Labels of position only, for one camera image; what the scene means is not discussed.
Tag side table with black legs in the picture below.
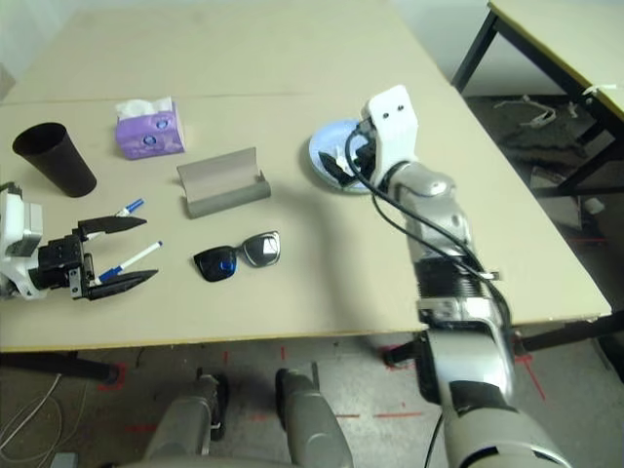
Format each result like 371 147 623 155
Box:
450 0 624 199

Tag black table leg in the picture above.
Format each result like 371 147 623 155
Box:
382 311 624 367
0 350 121 382

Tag grey robot right leg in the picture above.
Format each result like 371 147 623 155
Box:
275 368 355 468

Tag white marker with blue cap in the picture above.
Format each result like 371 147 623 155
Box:
95 240 165 287
112 197 146 218

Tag white cable tie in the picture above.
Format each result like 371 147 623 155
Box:
579 81 620 98

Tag grey board piece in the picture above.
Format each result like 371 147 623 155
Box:
529 165 574 191

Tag grey robot torso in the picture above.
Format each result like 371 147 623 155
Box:
111 452 352 468

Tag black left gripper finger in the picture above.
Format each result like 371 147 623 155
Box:
85 268 160 300
76 215 148 243

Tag grey robot left leg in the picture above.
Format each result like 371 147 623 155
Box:
143 372 230 459

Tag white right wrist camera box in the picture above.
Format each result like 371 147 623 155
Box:
363 84 420 189

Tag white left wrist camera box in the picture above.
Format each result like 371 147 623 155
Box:
0 182 48 301

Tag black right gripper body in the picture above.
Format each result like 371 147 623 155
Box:
348 129 379 181

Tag purple tissue pack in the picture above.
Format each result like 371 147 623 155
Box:
115 96 187 161

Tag black plastic cup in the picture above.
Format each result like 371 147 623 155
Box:
12 122 98 199

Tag grey robot leg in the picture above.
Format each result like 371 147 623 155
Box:
275 368 355 468
143 372 230 459

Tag grey glasses case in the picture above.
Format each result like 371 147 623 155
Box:
175 146 272 220

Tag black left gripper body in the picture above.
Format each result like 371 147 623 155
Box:
28 233 94 301

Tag black sunglasses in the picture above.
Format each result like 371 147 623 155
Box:
193 230 283 283

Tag white plastic scrap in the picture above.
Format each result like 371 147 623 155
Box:
519 106 560 129
491 95 535 111

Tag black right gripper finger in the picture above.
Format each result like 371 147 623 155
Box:
318 150 353 187

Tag blue plate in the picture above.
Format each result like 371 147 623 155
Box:
308 116 386 196

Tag white floor cable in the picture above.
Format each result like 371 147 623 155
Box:
0 372 64 459

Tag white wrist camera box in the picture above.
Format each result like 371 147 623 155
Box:
363 84 420 189
0 182 48 301

